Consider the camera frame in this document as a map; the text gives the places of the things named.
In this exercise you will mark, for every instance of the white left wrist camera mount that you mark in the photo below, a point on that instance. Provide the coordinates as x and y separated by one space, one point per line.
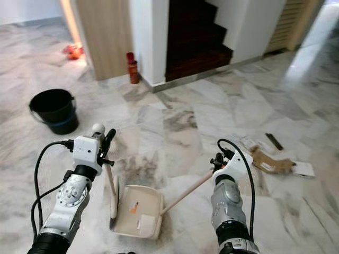
86 151

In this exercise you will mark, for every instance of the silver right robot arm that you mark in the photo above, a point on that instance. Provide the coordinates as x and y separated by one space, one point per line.
228 206

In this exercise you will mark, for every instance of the cream hand brush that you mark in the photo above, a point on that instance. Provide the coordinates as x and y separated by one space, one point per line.
114 201

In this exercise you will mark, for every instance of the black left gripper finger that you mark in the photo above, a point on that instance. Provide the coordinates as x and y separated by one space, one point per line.
109 140

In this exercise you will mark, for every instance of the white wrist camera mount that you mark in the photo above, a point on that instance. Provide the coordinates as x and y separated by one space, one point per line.
86 151
232 166

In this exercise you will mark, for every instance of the louvered wooden door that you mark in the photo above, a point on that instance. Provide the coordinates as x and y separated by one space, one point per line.
291 24

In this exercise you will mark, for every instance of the red metal bottle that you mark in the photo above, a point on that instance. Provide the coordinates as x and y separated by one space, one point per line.
133 71

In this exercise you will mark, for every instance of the dark wooden staircase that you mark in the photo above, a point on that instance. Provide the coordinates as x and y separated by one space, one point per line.
198 53

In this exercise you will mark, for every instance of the light wooden cabinet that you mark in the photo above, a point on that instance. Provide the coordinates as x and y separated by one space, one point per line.
106 37

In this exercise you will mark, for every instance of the torn brown cardboard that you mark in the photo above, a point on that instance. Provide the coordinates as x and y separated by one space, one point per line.
270 164

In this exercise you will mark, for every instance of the clear plastic wrapper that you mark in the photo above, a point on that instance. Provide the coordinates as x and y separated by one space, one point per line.
250 143

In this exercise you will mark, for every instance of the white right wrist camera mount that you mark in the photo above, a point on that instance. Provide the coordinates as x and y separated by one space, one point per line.
232 166

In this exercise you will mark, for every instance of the white paper card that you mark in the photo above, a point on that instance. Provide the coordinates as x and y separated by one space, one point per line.
303 169

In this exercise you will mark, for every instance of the black plastic bucket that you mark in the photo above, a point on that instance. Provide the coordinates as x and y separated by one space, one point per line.
53 103

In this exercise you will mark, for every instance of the black flat strip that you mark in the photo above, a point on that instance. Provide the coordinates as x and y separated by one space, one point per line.
275 142

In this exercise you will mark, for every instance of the red toy pile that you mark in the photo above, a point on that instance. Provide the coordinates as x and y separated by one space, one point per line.
73 52

